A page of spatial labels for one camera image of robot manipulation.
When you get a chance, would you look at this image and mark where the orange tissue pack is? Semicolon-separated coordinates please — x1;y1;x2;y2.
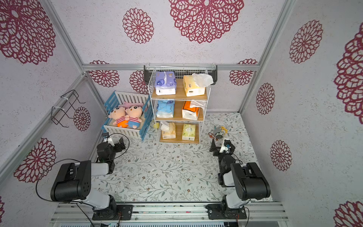
181;100;207;121

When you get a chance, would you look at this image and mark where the light blue tissue pack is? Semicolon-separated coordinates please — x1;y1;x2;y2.
156;100;175;118

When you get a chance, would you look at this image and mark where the yellow tissue pack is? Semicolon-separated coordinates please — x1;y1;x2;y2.
183;73;214;97

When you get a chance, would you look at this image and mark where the purple tissue pack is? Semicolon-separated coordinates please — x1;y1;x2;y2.
155;72;177;96

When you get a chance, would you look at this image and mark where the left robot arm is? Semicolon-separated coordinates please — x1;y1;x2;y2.
50;133;133;221

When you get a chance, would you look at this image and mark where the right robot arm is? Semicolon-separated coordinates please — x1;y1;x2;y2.
206;139;271;221

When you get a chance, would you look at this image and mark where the green tissue pack bottom shelf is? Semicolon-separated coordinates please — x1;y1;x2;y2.
182;124;196;141

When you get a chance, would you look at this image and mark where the beige tissue pack bottom shelf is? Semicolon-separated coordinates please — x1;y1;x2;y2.
160;121;176;140

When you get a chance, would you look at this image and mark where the grey plush toy with scissors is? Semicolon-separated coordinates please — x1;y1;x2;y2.
208;126;228;141

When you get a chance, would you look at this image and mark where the plush doll orange outfit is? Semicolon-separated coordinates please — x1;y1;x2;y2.
108;106;129;128

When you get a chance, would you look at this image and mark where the blue white toy crib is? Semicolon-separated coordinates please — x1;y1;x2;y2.
102;91;153;140

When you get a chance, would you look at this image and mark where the plush doll pink hat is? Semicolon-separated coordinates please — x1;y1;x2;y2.
119;104;143;129

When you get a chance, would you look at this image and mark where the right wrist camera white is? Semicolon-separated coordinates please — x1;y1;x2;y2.
219;143;231;154

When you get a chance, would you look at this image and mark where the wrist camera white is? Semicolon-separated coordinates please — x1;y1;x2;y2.
219;143;231;154
102;132;114;147

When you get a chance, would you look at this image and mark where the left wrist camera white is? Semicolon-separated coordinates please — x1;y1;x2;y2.
102;132;114;147

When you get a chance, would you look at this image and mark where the white wire three-tier shelf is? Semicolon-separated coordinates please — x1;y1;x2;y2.
148;71;211;144

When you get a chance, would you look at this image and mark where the black wire wall rack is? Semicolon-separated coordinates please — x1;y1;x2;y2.
50;89;85;128

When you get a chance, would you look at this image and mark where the dark grey wall shelf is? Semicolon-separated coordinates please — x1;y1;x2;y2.
143;64;218;85

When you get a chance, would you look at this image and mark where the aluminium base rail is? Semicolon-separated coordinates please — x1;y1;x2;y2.
49;202;292;227

